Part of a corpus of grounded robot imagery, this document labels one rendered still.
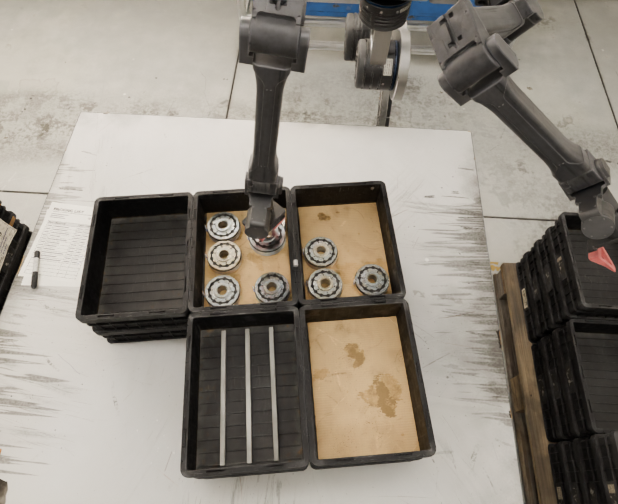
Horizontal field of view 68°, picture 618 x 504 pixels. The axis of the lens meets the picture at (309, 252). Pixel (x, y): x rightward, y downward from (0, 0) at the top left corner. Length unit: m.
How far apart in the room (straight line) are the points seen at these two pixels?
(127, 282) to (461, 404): 1.06
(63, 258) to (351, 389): 1.07
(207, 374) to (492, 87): 0.98
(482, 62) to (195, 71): 2.63
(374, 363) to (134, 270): 0.77
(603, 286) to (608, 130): 1.51
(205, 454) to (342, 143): 1.21
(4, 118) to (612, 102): 3.79
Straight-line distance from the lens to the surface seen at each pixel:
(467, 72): 0.84
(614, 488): 1.83
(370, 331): 1.34
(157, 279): 1.46
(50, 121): 3.29
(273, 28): 0.77
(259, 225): 1.05
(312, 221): 1.48
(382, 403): 1.30
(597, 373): 2.07
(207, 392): 1.31
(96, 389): 1.55
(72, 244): 1.78
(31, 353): 1.67
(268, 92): 0.83
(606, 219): 1.06
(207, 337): 1.35
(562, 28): 4.01
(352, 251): 1.44
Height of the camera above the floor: 2.09
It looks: 62 degrees down
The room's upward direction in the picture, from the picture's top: 1 degrees clockwise
